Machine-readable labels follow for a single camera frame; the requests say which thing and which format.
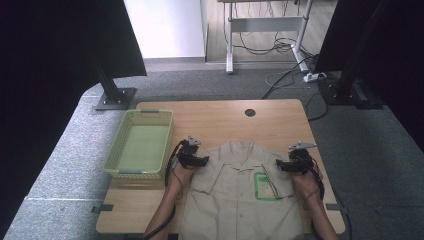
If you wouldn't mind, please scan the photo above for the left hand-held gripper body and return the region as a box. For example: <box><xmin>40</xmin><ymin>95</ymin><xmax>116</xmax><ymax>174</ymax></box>
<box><xmin>176</xmin><ymin>135</ymin><xmax>202</xmax><ymax>170</ymax></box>

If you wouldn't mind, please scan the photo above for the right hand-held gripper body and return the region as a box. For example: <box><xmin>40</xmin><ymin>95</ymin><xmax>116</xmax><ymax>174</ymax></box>
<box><xmin>287</xmin><ymin>140</ymin><xmax>318</xmax><ymax>175</ymax></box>

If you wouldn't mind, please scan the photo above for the green plastic basket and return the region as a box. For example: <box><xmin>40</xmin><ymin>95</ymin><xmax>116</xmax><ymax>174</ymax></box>
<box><xmin>102</xmin><ymin>109</ymin><xmax>175</xmax><ymax>180</ymax></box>

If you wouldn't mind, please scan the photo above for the beige short-sleeved shirt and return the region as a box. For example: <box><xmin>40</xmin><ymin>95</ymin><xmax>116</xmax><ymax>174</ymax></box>
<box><xmin>177</xmin><ymin>140</ymin><xmax>307</xmax><ymax>240</ymax></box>

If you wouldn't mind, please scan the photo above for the person's left hand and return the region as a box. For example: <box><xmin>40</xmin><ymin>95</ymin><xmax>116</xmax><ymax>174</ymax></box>
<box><xmin>167</xmin><ymin>162</ymin><xmax>198</xmax><ymax>194</ymax></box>

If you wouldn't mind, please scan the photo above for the person's right hand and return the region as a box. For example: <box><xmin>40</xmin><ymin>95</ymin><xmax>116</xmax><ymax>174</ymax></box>
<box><xmin>291</xmin><ymin>169</ymin><xmax>324</xmax><ymax>205</ymax></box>

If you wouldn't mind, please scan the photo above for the white power strip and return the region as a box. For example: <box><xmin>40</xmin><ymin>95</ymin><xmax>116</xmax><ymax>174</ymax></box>
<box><xmin>302</xmin><ymin>72</ymin><xmax>328</xmax><ymax>84</ymax></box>

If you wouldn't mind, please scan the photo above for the black metal stand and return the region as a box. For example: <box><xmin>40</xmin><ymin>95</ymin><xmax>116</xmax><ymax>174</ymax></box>
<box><xmin>317</xmin><ymin>0</ymin><xmax>385</xmax><ymax>110</ymax></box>
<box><xmin>88</xmin><ymin>51</ymin><xmax>138</xmax><ymax>112</ymax></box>

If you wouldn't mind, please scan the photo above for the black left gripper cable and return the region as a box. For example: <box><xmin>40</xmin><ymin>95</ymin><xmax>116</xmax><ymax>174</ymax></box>
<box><xmin>139</xmin><ymin>139</ymin><xmax>189</xmax><ymax>240</ymax></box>

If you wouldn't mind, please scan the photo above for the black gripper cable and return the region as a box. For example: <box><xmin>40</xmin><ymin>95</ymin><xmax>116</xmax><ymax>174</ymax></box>
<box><xmin>139</xmin><ymin>139</ymin><xmax>189</xmax><ymax>240</ymax></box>
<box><xmin>299</xmin><ymin>156</ymin><xmax>326</xmax><ymax>240</ymax></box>

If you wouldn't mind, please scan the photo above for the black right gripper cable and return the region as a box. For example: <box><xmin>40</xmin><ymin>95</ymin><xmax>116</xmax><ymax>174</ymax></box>
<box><xmin>299</xmin><ymin>156</ymin><xmax>326</xmax><ymax>240</ymax></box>

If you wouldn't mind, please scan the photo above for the grey table bracket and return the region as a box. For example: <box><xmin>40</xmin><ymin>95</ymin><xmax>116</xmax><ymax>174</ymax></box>
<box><xmin>90</xmin><ymin>203</ymin><xmax>115</xmax><ymax>215</ymax></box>
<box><xmin>325</xmin><ymin>202</ymin><xmax>348</xmax><ymax>212</ymax></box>

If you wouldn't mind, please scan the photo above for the black floor cable bundle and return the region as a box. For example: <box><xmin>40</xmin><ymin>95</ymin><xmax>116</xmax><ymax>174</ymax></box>
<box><xmin>231</xmin><ymin>0</ymin><xmax>321</xmax><ymax>101</ymax></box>

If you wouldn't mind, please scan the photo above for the white desk frame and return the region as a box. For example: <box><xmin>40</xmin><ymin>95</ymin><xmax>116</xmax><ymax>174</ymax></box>
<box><xmin>217</xmin><ymin>0</ymin><xmax>315</xmax><ymax>75</ymax></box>

